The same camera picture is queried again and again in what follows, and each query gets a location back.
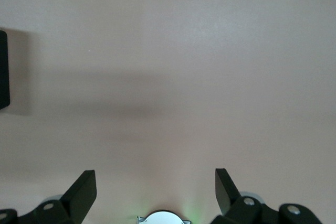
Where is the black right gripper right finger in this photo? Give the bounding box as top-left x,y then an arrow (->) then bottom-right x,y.
209,168 -> 322,224

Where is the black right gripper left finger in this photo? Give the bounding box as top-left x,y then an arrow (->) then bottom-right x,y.
0,170 -> 97,224

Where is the black plastic tray box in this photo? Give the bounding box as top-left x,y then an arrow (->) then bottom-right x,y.
0,30 -> 11,111

